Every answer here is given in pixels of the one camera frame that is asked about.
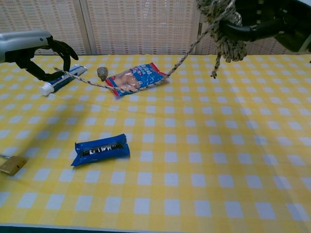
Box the white blue toothpaste tube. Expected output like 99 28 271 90
39 64 88 97

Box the blue red snack bag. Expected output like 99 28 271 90
104 62 170 99

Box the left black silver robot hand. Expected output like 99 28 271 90
0 30 79 82

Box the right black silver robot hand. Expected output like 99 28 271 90
218 0 311 53

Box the beige woven folding screen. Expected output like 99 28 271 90
0 0 311 56

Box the small grey stone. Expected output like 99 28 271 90
96 67 109 82

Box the beige braided rope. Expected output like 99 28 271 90
53 0 248 94

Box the yellow white checked tablecloth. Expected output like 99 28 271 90
0 54 311 230

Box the blue wrapped packet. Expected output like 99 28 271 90
71 133 131 167

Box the brass padlock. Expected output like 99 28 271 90
0 153 28 176

